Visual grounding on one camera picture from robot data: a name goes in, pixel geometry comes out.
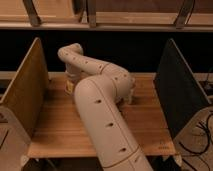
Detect right dark side panel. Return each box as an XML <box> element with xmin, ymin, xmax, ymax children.
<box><xmin>153</xmin><ymin>37</ymin><xmax>213</xmax><ymax>158</ymax></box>

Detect black cables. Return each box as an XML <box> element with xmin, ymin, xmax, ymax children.
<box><xmin>178</xmin><ymin>111</ymin><xmax>213</xmax><ymax>171</ymax></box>

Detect left wooden side panel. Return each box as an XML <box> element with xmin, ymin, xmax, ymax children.
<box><xmin>0</xmin><ymin>37</ymin><xmax>49</xmax><ymax>145</ymax></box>

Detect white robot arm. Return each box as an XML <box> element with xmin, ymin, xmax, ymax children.
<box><xmin>58</xmin><ymin>43</ymin><xmax>153</xmax><ymax>171</ymax></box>

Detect wooden shelf with brackets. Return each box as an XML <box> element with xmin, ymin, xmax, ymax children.
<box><xmin>0</xmin><ymin>0</ymin><xmax>213</xmax><ymax>32</ymax></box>

